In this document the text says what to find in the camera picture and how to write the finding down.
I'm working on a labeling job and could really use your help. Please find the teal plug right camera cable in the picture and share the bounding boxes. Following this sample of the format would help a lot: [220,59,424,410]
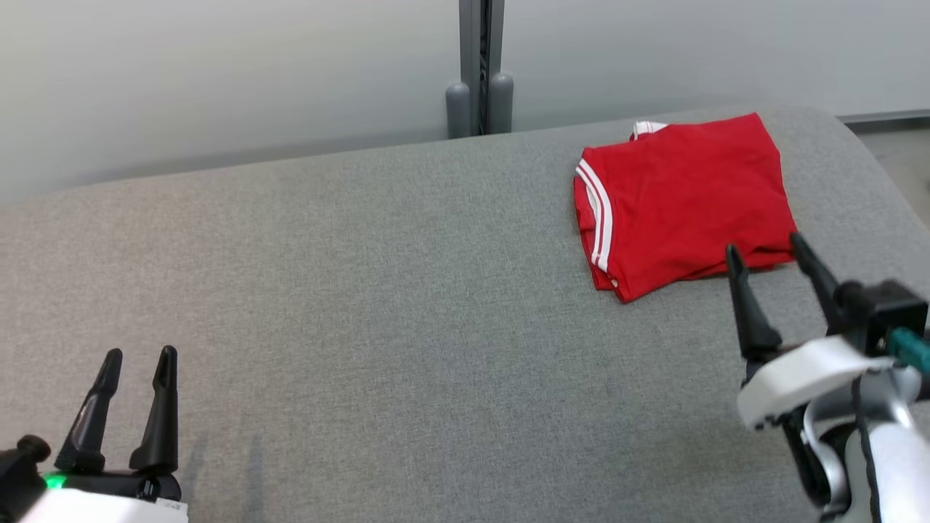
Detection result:
[890,327,930,371]

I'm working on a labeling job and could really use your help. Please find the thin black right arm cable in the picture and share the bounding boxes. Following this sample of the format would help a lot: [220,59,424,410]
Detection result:
[852,374,884,523]

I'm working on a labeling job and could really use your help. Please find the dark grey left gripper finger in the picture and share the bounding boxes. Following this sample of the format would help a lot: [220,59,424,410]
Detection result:
[54,349,123,471]
[131,346,179,473]

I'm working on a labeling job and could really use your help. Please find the red jersey white sleeves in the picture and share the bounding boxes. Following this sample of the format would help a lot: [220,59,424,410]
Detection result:
[573,111,798,304]

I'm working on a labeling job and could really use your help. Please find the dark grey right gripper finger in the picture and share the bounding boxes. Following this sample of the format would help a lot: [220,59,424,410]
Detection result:
[790,232,847,331]
[727,245,782,362]

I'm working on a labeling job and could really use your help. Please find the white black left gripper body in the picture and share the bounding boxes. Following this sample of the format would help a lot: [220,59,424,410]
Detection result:
[18,471,188,523]

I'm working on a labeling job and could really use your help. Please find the grey partition post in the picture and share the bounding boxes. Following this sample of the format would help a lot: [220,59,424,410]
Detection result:
[445,0,514,139]

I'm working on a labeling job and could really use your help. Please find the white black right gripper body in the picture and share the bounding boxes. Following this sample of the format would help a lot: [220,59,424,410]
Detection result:
[737,336,898,431]

